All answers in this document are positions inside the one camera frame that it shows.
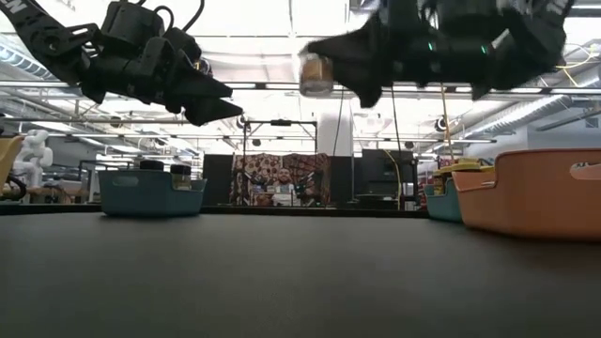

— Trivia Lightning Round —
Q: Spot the black aluminium table frame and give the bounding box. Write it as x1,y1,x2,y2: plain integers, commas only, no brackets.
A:
0,202,429,219

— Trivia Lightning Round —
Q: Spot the black upright panel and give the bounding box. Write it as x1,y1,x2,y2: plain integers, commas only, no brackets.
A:
202,154,235,207

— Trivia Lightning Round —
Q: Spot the yellow-lid dark spice jar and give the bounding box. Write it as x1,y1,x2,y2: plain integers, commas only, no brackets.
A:
431,164,455,196
450,158,484,173

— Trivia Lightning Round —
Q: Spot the teal plastic bin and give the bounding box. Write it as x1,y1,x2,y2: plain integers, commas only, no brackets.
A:
424,177,464,223

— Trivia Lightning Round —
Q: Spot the coral plastic bin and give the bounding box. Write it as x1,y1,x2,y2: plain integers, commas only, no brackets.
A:
451,147,601,243

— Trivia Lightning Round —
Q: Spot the small glass spice jar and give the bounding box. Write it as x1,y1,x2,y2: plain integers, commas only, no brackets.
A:
298,52,335,99

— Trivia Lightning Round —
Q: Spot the person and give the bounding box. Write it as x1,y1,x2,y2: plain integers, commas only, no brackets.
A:
255,167,301,207

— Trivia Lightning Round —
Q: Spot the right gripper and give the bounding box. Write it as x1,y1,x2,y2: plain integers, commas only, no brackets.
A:
304,0,501,109

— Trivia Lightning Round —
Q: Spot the long black floor cable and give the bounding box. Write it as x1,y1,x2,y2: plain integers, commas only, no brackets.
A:
390,87,402,152

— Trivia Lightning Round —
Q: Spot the orange extension cable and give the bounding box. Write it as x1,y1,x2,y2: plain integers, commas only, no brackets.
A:
439,84,455,161

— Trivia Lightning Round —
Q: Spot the black table mat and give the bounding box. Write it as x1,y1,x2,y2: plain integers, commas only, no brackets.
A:
0,211,601,338

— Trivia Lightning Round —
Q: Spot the white humanoid robot figure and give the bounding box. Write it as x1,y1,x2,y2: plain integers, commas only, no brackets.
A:
12,129,54,190

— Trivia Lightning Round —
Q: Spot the red-brown patterned cloth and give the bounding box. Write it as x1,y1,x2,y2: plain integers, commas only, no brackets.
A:
229,152,332,207

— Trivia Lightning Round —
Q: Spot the yellow-orange plastic bin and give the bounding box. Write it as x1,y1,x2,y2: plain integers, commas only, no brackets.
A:
0,135,24,194

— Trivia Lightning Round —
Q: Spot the black tall frame stand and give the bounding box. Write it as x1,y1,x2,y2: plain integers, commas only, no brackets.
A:
240,118,320,207

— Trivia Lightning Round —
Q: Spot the black cabinet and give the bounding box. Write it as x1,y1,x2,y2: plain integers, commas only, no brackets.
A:
360,148,419,210

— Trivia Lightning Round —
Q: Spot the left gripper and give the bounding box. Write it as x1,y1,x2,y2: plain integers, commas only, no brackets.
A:
79,0,244,127

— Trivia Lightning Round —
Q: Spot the blue plastic bin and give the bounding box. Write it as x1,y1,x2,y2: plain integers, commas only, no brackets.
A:
97,168,208,218

